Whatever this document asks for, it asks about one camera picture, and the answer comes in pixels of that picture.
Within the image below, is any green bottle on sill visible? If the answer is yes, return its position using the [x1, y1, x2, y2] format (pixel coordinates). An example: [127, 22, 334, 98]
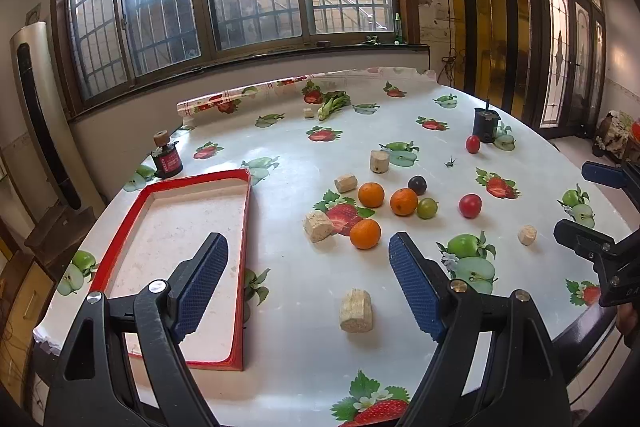
[394, 13, 404, 46]

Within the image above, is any cork cylinder with hole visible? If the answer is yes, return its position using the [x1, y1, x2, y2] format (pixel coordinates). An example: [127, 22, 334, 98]
[370, 150, 390, 173]

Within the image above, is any wooden low cabinet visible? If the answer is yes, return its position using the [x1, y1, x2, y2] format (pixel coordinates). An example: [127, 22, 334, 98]
[1, 253, 53, 407]

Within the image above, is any wooden stool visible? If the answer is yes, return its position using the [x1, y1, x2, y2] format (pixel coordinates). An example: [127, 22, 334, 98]
[25, 205, 96, 267]

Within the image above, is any dark purple plum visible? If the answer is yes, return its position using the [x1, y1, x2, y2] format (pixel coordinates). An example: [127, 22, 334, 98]
[407, 176, 427, 196]

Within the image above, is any standing air conditioner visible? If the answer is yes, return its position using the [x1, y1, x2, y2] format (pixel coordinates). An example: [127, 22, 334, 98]
[10, 22, 105, 216]

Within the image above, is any person's right hand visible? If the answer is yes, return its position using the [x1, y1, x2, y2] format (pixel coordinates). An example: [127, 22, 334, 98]
[616, 303, 639, 349]

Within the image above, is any green leafy vegetable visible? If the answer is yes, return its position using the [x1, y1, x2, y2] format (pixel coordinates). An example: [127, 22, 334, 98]
[317, 91, 350, 121]

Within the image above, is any red rimmed white tray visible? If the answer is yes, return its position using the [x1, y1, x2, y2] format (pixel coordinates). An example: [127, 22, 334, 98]
[90, 168, 250, 372]

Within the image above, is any red tomato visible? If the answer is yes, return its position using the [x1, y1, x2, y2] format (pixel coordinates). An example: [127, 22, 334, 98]
[465, 135, 482, 155]
[458, 194, 483, 219]

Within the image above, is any orange fruit front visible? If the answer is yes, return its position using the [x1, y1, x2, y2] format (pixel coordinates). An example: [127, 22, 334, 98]
[349, 219, 382, 251]

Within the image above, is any cork block front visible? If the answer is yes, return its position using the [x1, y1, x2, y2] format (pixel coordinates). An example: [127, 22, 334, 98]
[340, 288, 373, 333]

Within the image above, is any orange fruit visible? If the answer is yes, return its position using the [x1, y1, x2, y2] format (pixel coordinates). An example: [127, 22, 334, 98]
[390, 187, 419, 217]
[349, 219, 382, 251]
[358, 182, 385, 208]

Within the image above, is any fruit print tablecloth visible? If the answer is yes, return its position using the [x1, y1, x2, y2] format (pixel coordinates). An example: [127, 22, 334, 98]
[34, 68, 629, 426]

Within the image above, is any ornate glass door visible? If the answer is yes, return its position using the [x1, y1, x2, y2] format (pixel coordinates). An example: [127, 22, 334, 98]
[523, 0, 606, 139]

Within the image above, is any green grape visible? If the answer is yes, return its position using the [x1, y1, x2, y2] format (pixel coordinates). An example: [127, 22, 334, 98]
[416, 197, 438, 220]

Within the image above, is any black motor with cork wheel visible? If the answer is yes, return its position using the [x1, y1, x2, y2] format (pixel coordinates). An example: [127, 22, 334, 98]
[151, 130, 183, 179]

